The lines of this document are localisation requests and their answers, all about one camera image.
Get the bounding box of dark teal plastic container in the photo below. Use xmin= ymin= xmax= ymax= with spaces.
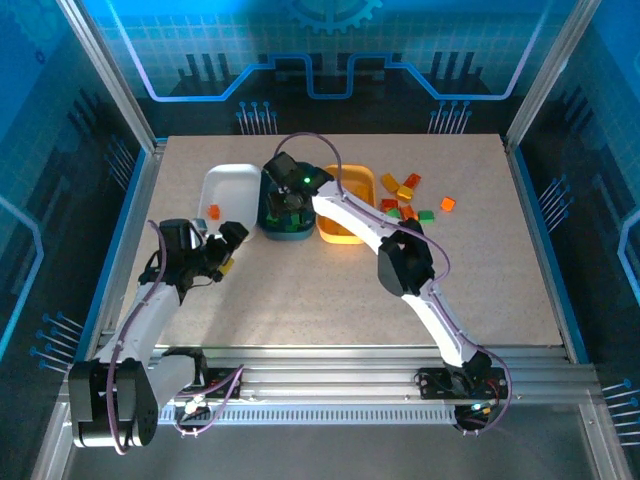
xmin=256 ymin=160 xmax=318 ymax=242

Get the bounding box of white plastic container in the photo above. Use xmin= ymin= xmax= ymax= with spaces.
xmin=198 ymin=163 xmax=262 ymax=244

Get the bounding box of orange plastic container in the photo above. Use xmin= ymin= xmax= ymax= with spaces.
xmin=316 ymin=163 xmax=377 ymax=246

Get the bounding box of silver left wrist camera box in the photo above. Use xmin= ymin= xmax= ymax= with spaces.
xmin=188 ymin=216 xmax=209 ymax=247

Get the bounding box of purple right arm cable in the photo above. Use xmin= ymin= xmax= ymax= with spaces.
xmin=274 ymin=131 xmax=514 ymax=436

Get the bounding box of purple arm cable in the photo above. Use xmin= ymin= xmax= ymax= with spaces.
xmin=107 ymin=219 xmax=246 ymax=456
xmin=274 ymin=131 xmax=514 ymax=436

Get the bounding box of aluminium table side rail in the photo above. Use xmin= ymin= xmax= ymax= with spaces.
xmin=82 ymin=139 xmax=169 ymax=364
xmin=502 ymin=137 xmax=589 ymax=364

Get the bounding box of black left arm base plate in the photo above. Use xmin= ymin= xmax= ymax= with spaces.
xmin=192 ymin=367 xmax=242 ymax=401

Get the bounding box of white cable connector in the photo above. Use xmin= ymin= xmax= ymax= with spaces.
xmin=182 ymin=394 xmax=211 ymax=417

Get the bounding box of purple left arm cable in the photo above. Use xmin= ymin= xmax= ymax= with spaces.
xmin=107 ymin=219 xmax=246 ymax=456

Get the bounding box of aluminium frame post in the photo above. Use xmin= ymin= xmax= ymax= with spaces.
xmin=501 ymin=0 xmax=606 ymax=154
xmin=55 ymin=0 xmax=169 ymax=154

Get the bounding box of slotted grey cable duct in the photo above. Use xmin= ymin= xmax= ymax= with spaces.
xmin=157 ymin=404 xmax=464 ymax=427

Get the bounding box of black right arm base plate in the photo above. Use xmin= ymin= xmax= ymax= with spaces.
xmin=416 ymin=366 xmax=511 ymax=401

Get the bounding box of lower aluminium frame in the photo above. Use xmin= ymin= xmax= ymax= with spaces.
xmin=29 ymin=389 xmax=632 ymax=480

